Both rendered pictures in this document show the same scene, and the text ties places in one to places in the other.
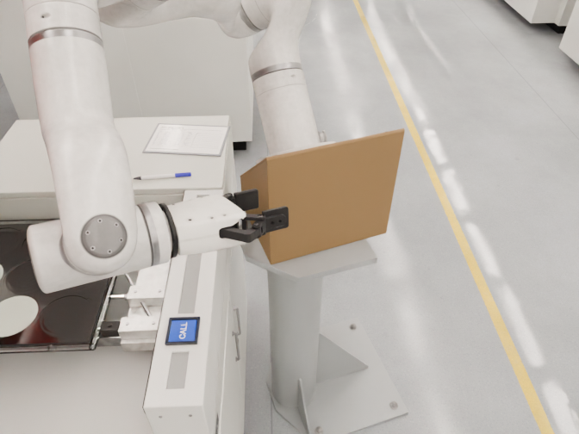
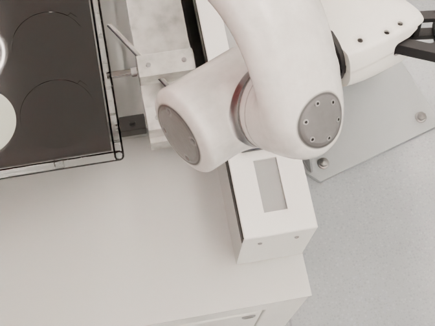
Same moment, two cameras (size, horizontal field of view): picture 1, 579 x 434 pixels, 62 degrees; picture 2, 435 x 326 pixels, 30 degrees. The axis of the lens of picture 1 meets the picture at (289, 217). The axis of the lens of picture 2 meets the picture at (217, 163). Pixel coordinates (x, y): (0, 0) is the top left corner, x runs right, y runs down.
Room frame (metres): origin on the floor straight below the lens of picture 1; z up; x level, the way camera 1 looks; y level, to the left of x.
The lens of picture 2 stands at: (0.14, 0.34, 1.92)
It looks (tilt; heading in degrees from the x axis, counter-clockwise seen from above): 70 degrees down; 345
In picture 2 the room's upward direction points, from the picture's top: 7 degrees clockwise
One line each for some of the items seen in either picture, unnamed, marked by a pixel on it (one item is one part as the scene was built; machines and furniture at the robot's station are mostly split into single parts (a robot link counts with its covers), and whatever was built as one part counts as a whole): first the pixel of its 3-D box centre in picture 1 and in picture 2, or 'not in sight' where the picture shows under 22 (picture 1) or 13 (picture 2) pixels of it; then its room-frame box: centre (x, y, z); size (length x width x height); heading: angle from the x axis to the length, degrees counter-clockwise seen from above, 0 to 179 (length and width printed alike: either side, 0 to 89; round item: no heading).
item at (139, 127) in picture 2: (110, 328); (133, 125); (0.56, 0.35, 0.90); 0.04 x 0.02 x 0.03; 92
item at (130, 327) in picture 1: (141, 327); (175, 118); (0.57, 0.29, 0.89); 0.08 x 0.03 x 0.03; 92
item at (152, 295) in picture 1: (148, 295); (166, 66); (0.65, 0.29, 0.89); 0.08 x 0.03 x 0.03; 92
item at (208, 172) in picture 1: (115, 171); not in sight; (1.09, 0.48, 0.89); 0.62 x 0.35 x 0.14; 92
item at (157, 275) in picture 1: (157, 276); (158, 28); (0.72, 0.30, 0.87); 0.36 x 0.08 x 0.03; 2
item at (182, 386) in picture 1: (196, 297); (235, 61); (0.64, 0.19, 0.89); 0.55 x 0.09 x 0.14; 2
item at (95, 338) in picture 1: (115, 275); (100, 37); (0.70, 0.38, 0.90); 0.38 x 0.01 x 0.01; 2
